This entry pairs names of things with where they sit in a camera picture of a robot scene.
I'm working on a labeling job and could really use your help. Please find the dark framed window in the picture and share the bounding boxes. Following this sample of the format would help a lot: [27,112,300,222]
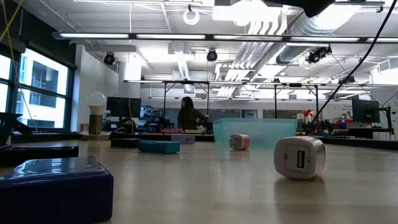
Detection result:
[0,46,77,131]

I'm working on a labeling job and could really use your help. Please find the teal digital thermometer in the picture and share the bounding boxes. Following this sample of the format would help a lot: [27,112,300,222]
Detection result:
[138,139,181,155]

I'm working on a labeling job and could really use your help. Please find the silver ventilation duct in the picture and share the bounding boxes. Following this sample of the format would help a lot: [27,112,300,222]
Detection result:
[275,12,363,66]

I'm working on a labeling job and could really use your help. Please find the white hanging ring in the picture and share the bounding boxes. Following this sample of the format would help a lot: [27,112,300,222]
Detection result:
[182,8,201,26]

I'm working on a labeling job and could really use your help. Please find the black bar with light strips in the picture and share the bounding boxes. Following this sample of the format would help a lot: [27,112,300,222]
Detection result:
[52,30,398,45]

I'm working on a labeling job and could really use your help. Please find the lavender box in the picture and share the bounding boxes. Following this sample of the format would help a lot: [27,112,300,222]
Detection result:
[170,133,196,145]

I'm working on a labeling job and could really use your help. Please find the glossy purple box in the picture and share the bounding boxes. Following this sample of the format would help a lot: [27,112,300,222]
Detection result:
[0,156,114,224]

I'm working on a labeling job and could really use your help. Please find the black background rig frame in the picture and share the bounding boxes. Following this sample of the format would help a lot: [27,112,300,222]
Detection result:
[161,80,211,118]
[273,83,320,119]

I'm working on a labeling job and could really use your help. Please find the black computer monitor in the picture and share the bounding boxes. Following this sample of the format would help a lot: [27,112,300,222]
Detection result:
[351,98,381,124]
[106,96,142,119]

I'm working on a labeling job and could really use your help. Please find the person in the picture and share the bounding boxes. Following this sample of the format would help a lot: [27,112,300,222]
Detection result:
[177,96,210,131]
[119,117,137,134]

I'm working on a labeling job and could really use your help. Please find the white bulb brass lamp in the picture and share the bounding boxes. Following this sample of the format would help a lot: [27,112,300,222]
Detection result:
[79,91,111,141]

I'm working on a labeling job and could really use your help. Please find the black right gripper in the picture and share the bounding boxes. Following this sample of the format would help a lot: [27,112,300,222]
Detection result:
[264,0,336,19]

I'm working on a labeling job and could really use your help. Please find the red desk lamp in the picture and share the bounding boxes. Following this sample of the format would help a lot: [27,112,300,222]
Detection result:
[302,108,315,125]

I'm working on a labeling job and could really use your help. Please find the black box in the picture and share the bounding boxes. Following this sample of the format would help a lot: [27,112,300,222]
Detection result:
[110,138,143,149]

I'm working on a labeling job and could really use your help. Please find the pink and white charger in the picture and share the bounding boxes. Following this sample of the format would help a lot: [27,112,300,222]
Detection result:
[229,133,251,151]

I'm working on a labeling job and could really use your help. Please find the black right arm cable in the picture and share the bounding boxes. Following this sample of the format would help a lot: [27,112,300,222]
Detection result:
[305,0,398,135]

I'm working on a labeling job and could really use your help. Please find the white light panel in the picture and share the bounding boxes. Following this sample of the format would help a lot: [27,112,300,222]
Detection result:
[212,4,284,23]

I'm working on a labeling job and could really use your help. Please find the translucent green plastic bin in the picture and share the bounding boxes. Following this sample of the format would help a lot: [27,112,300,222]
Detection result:
[213,117,299,149]

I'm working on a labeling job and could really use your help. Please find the white and black charger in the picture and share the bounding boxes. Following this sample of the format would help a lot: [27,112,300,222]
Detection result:
[273,136,326,180]

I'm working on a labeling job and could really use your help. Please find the black plastic tray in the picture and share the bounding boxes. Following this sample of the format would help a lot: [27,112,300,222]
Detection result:
[0,144,80,167]

